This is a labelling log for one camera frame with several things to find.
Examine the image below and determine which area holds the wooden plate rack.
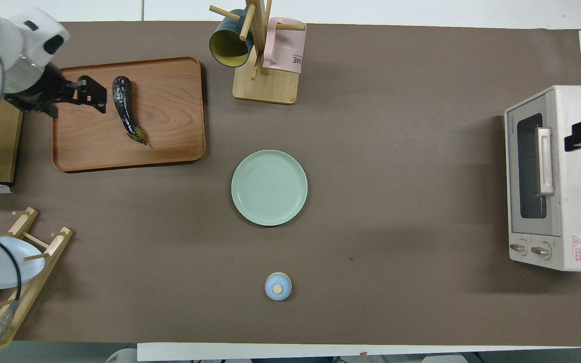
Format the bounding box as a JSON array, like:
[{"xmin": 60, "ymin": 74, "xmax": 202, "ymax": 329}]
[{"xmin": 0, "ymin": 207, "xmax": 74, "ymax": 363}]

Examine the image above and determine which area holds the white toaster oven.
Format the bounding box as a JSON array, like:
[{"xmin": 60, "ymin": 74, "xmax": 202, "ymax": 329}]
[{"xmin": 504, "ymin": 85, "xmax": 581, "ymax": 273}]

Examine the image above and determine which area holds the wooden mug tree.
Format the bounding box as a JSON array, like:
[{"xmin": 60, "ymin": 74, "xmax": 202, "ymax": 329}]
[{"xmin": 209, "ymin": 0, "xmax": 307, "ymax": 105}]

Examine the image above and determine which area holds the pink mug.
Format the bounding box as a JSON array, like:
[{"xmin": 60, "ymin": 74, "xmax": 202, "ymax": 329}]
[{"xmin": 262, "ymin": 17, "xmax": 307, "ymax": 75}]

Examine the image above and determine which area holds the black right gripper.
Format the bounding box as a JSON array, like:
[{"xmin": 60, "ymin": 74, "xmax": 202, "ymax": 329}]
[{"xmin": 6, "ymin": 65, "xmax": 107, "ymax": 119}]

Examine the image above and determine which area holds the brown wooden tray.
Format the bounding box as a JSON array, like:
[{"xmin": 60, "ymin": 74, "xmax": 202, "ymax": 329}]
[{"xmin": 51, "ymin": 56, "xmax": 206, "ymax": 173}]

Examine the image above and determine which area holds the small blue dome bell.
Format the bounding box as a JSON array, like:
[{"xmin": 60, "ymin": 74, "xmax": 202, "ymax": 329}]
[{"xmin": 264, "ymin": 272, "xmax": 293, "ymax": 301}]

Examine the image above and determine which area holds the dark purple eggplant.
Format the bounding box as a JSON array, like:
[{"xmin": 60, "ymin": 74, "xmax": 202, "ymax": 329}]
[{"xmin": 112, "ymin": 76, "xmax": 149, "ymax": 146}]

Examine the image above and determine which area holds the brown table mat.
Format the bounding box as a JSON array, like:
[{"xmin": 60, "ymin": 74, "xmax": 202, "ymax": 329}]
[{"xmin": 0, "ymin": 20, "xmax": 581, "ymax": 348}]

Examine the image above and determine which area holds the dark blue mug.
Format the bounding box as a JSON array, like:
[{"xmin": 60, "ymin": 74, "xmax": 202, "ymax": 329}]
[{"xmin": 209, "ymin": 9, "xmax": 256, "ymax": 69}]

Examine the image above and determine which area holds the pale green plate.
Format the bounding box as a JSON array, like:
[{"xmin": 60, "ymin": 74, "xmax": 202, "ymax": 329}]
[{"xmin": 231, "ymin": 150, "xmax": 308, "ymax": 227}]

